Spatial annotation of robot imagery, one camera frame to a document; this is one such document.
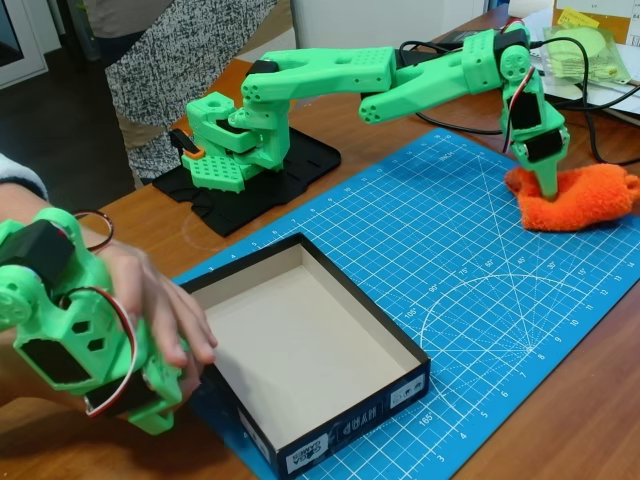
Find green leader arm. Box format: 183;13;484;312
0;207;191;436

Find black power adapter blue light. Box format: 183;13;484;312
394;47;454;69

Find brown cardboard box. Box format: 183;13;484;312
552;0;640;46

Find forearm with white sleeve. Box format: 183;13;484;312
0;152;119;261

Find dark thin wrist band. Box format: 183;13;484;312
73;209;117;251

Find person's hand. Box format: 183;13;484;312
97;239;219;401

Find orange fuzzy sock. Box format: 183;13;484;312
503;163;640;232

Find plastic bag with green parts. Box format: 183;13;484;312
542;24;634;89

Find yellow sticky note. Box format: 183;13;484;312
557;7;601;31

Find person in speckled dress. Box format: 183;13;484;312
82;0;296;189

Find orange and black table clamp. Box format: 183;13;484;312
169;122;205;161

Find white framed glass door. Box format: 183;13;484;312
0;0;49;91

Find black cardboard box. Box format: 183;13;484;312
177;232;432;476

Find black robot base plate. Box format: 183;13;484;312
152;127;343;237

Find white paper sheets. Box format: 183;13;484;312
529;14;640;126

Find blue cutting mat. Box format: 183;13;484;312
169;127;640;480

